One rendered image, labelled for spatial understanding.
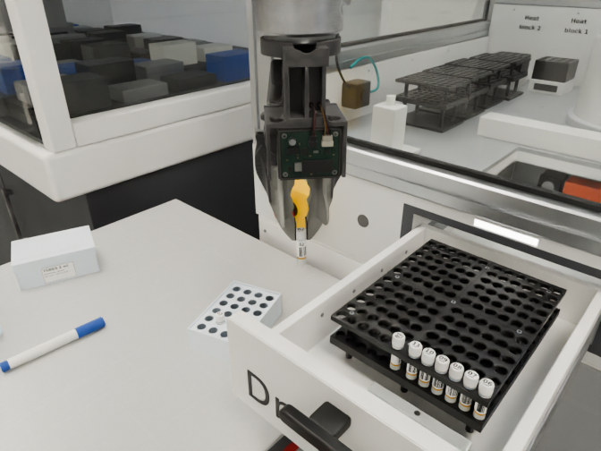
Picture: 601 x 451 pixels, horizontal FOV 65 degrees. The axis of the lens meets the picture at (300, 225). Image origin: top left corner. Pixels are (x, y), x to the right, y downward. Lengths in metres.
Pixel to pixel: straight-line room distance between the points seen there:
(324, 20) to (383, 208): 0.38
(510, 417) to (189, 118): 0.95
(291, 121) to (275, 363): 0.22
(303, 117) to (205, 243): 0.56
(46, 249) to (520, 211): 0.74
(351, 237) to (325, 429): 0.44
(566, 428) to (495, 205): 0.32
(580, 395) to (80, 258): 0.78
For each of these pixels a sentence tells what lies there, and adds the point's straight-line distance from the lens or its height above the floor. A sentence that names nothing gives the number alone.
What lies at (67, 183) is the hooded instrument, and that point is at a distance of 1.09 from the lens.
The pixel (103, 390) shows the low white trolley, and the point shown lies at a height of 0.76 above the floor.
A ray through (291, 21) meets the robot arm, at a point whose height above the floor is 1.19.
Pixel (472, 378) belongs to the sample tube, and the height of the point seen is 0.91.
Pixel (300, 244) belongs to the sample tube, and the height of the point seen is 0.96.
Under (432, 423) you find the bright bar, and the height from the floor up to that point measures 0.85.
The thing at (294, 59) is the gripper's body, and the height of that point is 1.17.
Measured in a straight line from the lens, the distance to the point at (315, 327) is 0.57.
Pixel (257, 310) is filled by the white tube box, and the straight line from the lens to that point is 0.70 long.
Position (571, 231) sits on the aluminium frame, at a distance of 0.63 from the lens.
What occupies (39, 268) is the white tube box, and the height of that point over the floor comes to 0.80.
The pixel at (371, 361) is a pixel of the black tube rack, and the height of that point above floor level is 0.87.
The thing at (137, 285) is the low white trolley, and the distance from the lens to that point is 0.85.
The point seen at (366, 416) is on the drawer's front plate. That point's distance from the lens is 0.41.
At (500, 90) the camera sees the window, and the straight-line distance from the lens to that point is 0.63.
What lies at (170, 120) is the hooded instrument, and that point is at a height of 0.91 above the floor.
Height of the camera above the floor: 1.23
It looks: 29 degrees down
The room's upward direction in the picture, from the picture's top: straight up
